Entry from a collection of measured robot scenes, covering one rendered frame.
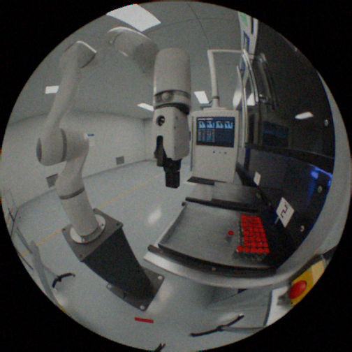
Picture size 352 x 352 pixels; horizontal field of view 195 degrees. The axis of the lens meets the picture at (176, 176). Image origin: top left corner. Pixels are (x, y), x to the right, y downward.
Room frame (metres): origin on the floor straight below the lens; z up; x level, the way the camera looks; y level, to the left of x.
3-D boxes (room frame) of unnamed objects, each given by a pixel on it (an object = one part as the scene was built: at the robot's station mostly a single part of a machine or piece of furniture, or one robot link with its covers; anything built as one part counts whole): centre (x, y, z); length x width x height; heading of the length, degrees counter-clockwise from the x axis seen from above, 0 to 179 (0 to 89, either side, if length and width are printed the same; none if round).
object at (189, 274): (0.37, -0.26, 0.87); 0.70 x 0.48 x 0.02; 156
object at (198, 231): (0.23, -0.15, 0.90); 0.34 x 0.26 x 0.04; 65
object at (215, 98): (1.13, -0.42, 2.04); 0.15 x 0.14 x 0.92; 61
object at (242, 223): (0.20, -0.23, 0.90); 0.18 x 0.02 x 0.05; 155
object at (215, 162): (1.10, -0.43, 1.19); 0.50 x 0.19 x 0.78; 61
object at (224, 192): (0.50, -0.40, 0.90); 0.34 x 0.26 x 0.04; 66
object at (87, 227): (0.23, 0.40, 0.95); 0.19 x 0.19 x 0.18
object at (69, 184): (0.26, 0.40, 1.16); 0.19 x 0.12 x 0.24; 0
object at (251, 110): (0.63, -0.57, 1.51); 0.47 x 0.01 x 0.59; 156
